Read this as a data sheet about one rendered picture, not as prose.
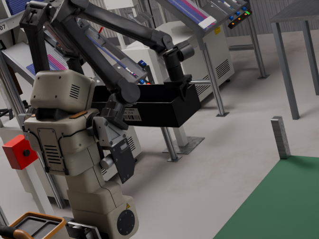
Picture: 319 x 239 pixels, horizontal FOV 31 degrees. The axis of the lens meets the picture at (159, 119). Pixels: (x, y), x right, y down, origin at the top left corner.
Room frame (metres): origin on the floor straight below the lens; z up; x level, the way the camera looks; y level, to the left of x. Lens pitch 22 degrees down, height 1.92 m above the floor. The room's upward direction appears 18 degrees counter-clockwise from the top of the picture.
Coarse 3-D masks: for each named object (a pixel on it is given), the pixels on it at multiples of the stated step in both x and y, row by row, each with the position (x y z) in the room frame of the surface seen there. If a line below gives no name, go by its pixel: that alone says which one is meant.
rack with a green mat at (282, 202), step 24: (288, 144) 1.71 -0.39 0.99; (288, 168) 1.64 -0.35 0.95; (312, 168) 1.59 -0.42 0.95; (264, 192) 1.54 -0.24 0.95; (288, 192) 1.50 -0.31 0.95; (312, 192) 1.46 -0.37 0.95; (240, 216) 1.46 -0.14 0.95; (264, 216) 1.42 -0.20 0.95; (288, 216) 1.38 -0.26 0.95; (312, 216) 1.35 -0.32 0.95
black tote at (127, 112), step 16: (96, 96) 2.58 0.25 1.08; (144, 96) 2.41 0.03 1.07; (160, 96) 2.35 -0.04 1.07; (176, 96) 2.29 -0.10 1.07; (192, 96) 2.19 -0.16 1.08; (128, 112) 2.26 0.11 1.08; (144, 112) 2.20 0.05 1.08; (160, 112) 2.14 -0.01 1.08; (176, 112) 2.10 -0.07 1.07; (192, 112) 2.16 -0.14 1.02
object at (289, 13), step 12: (300, 0) 4.10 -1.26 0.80; (312, 0) 4.00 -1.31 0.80; (288, 12) 3.90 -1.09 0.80; (300, 12) 3.81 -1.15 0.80; (312, 12) 3.72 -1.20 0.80; (276, 24) 3.86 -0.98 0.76; (276, 36) 3.87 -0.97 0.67; (312, 48) 4.16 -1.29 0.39; (312, 60) 4.15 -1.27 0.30; (288, 72) 3.87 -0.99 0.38; (312, 72) 4.16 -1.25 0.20; (288, 84) 3.86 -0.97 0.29; (288, 96) 3.88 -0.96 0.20
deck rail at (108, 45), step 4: (92, 28) 4.09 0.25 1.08; (96, 32) 4.06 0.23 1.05; (100, 36) 4.04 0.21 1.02; (104, 40) 4.02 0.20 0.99; (108, 40) 4.02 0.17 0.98; (104, 44) 4.03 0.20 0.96; (108, 44) 4.01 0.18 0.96; (112, 44) 4.00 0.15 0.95; (108, 48) 4.02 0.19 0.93; (112, 48) 3.99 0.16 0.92; (116, 48) 3.97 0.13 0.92; (112, 52) 4.00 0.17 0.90; (116, 52) 3.97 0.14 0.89; (120, 52) 3.95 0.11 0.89; (116, 56) 3.98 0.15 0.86; (120, 56) 3.95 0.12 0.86; (124, 56) 3.93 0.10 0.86; (128, 56) 3.93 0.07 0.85; (128, 60) 3.91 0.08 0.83; (132, 60) 3.90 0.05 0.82; (144, 72) 3.83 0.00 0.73
